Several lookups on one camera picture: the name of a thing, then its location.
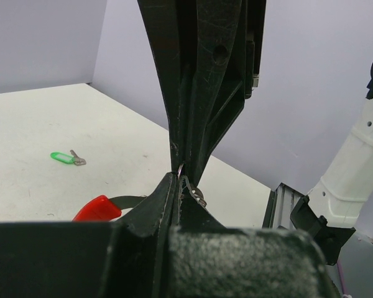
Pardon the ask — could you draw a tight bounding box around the chain of metal keyrings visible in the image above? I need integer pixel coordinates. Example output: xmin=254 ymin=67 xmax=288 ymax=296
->
xmin=177 ymin=161 xmax=208 ymax=207

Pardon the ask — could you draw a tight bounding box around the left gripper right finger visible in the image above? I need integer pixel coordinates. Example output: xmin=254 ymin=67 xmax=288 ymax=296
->
xmin=166 ymin=176 xmax=338 ymax=297

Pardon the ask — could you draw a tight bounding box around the aluminium frame rail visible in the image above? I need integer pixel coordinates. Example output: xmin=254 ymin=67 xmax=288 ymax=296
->
xmin=262 ymin=183 xmax=303 ymax=230

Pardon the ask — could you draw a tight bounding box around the green tagged key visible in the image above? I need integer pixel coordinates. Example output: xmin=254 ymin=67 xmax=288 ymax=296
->
xmin=50 ymin=150 xmax=86 ymax=166

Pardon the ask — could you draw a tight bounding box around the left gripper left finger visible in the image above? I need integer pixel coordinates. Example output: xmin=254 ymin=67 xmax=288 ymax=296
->
xmin=0 ymin=173 xmax=176 ymax=297

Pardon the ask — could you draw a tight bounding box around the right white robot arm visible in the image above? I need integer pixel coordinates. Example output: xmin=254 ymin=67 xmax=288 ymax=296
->
xmin=139 ymin=1 xmax=373 ymax=265

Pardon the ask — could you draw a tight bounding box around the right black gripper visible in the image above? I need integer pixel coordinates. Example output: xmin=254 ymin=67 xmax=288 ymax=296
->
xmin=138 ymin=0 xmax=267 ymax=186

